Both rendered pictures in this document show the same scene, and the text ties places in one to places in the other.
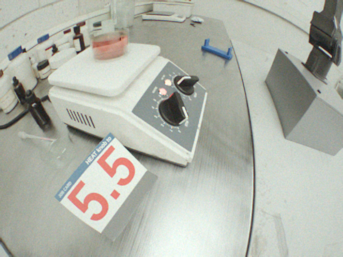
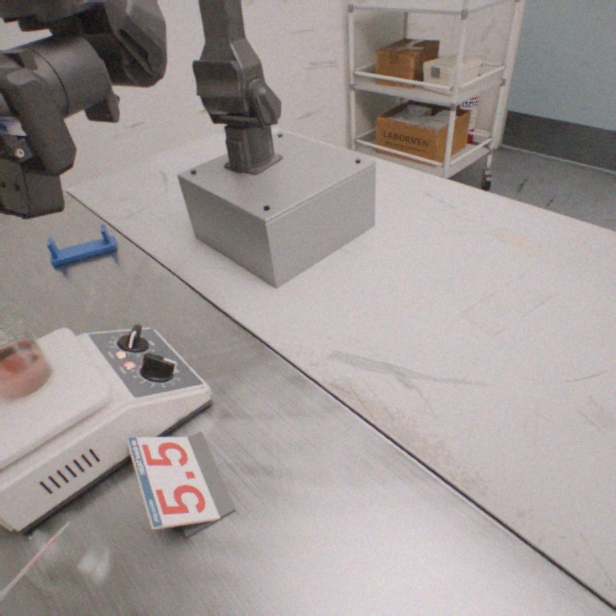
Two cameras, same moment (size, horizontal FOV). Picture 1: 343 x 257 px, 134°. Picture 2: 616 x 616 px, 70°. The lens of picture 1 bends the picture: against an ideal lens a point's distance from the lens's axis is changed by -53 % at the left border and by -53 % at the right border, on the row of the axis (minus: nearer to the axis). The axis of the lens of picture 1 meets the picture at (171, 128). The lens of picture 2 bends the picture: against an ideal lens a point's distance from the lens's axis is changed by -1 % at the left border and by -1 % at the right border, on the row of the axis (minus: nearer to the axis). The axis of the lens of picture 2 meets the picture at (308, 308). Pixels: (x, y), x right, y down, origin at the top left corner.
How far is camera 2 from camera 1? 31 cm
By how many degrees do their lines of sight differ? 34
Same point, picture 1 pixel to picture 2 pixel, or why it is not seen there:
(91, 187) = (168, 486)
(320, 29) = (218, 96)
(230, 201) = (274, 385)
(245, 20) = not seen: hidden behind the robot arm
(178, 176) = (215, 414)
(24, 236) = not seen: outside the picture
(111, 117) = (121, 420)
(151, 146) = (172, 411)
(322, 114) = (291, 224)
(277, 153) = (279, 311)
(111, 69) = (70, 387)
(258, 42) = not seen: hidden behind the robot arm
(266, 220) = (324, 366)
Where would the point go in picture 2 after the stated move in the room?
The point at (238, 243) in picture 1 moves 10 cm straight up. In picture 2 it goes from (321, 401) to (313, 331)
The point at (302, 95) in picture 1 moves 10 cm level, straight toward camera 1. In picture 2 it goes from (252, 230) to (248, 278)
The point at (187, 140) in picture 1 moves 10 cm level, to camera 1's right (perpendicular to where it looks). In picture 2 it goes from (191, 379) to (258, 321)
